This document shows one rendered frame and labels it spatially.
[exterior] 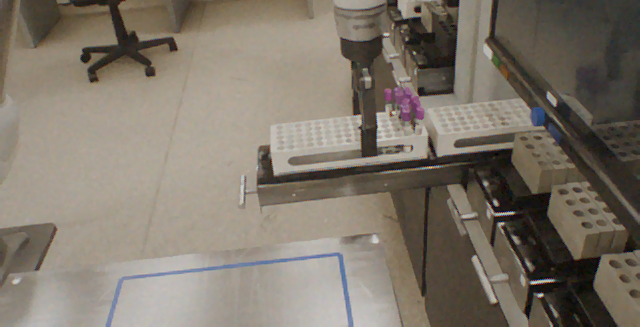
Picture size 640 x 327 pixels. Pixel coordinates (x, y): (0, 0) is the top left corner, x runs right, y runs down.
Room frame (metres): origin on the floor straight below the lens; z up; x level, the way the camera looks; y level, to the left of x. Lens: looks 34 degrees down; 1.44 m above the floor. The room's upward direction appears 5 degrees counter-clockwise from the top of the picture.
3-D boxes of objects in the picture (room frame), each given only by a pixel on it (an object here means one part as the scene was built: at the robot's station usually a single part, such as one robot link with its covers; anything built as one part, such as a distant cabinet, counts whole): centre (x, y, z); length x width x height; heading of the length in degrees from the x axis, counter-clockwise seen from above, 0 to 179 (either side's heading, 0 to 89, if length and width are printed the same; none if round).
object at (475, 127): (0.92, -0.37, 0.83); 0.30 x 0.10 x 0.06; 92
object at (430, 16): (1.48, -0.34, 0.85); 0.12 x 0.02 x 0.06; 3
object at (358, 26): (0.91, -0.09, 1.09); 0.09 x 0.09 x 0.06
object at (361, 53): (0.91, -0.09, 1.02); 0.08 x 0.07 x 0.09; 2
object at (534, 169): (0.77, -0.36, 0.85); 0.12 x 0.02 x 0.06; 2
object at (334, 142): (0.91, -0.06, 0.84); 0.30 x 0.10 x 0.06; 92
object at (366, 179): (0.92, -0.19, 0.78); 0.73 x 0.14 x 0.09; 92
